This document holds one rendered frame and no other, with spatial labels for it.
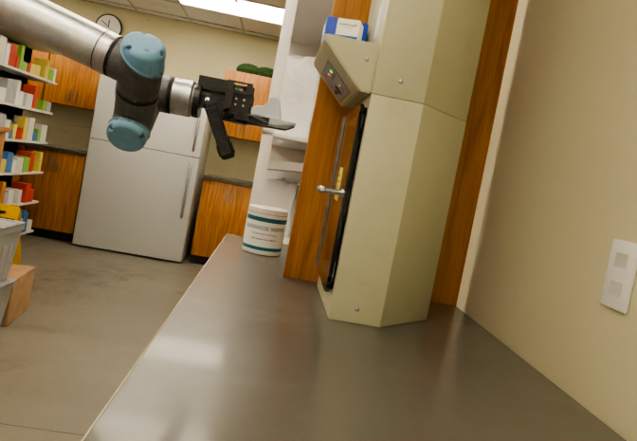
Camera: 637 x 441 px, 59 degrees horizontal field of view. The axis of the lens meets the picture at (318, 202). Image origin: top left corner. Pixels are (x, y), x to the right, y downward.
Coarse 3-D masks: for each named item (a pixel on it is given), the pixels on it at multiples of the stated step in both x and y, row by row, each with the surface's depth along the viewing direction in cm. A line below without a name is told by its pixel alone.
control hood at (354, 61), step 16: (320, 48) 123; (336, 48) 113; (352, 48) 113; (368, 48) 114; (320, 64) 135; (336, 64) 119; (352, 64) 114; (368, 64) 114; (352, 80) 114; (368, 80) 114; (352, 96) 125
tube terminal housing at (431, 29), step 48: (432, 0) 114; (480, 0) 125; (384, 48) 114; (432, 48) 115; (480, 48) 129; (384, 96) 115; (432, 96) 117; (384, 144) 115; (432, 144) 121; (384, 192) 116; (432, 192) 124; (384, 240) 116; (432, 240) 128; (336, 288) 116; (384, 288) 117; (432, 288) 132
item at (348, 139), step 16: (352, 112) 130; (352, 128) 123; (352, 144) 117; (352, 160) 116; (336, 176) 140; (336, 208) 126; (336, 224) 120; (336, 240) 116; (320, 256) 141; (320, 272) 133
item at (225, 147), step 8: (208, 112) 115; (216, 112) 115; (216, 120) 115; (216, 128) 115; (224, 128) 116; (216, 136) 116; (224, 136) 116; (224, 144) 116; (232, 144) 118; (224, 152) 116; (232, 152) 117
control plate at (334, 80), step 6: (324, 66) 132; (330, 66) 125; (324, 72) 136; (330, 72) 129; (336, 72) 123; (324, 78) 141; (330, 78) 134; (336, 78) 127; (330, 84) 139; (336, 84) 132; (342, 84) 125; (342, 90) 129; (348, 90) 124; (336, 96) 142; (342, 96) 134
